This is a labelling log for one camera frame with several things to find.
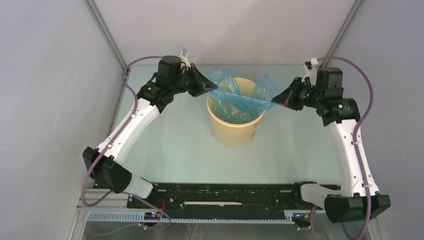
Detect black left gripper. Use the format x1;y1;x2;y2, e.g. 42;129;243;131
171;63;218;98

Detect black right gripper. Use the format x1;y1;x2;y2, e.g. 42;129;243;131
271;76;323;111

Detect blue plastic trash bag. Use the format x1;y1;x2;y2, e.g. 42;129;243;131
207;67;282;124

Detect yellow printed trash bin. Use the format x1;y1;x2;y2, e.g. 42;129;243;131
206;77;264;147

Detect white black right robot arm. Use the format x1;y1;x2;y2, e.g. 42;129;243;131
271;66;391;223

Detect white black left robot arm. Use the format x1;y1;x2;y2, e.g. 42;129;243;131
82;54;218;208

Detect small lit circuit board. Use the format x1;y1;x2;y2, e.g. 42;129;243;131
143;211;162;221

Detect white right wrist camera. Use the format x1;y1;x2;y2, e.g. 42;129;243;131
302;57;319;85

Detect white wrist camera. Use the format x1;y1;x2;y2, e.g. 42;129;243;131
302;57;319;85
177;48;191;70

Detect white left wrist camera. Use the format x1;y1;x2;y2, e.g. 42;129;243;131
177;48;191;70

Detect aluminium corner frame right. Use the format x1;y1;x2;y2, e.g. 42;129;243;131
325;0;364;57

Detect aluminium corner frame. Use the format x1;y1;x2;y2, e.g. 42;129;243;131
84;0;131;75
325;0;364;57

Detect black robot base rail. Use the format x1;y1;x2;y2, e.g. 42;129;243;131
146;182;312;221

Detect aluminium corner frame left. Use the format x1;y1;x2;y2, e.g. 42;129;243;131
84;0;131;75

